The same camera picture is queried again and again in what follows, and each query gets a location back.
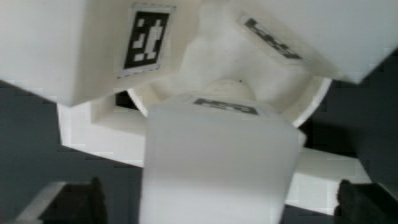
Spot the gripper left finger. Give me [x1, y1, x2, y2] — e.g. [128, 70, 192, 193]
[14, 177, 108, 224]

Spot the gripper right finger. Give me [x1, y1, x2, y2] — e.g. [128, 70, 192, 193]
[334, 180, 398, 224]

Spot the white stool leg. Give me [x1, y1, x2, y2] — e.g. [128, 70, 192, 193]
[0, 0, 204, 106]
[138, 94, 305, 224]
[227, 0, 398, 84]

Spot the white round stool seat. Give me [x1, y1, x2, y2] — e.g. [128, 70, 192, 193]
[128, 0, 330, 125]

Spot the white right fence bar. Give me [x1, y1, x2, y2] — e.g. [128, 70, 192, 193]
[286, 148, 371, 215]

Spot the white fence bar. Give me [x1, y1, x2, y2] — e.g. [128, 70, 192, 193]
[57, 99, 145, 167]
[286, 148, 371, 215]

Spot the white front fence bar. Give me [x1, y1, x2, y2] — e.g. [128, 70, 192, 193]
[57, 99, 145, 167]

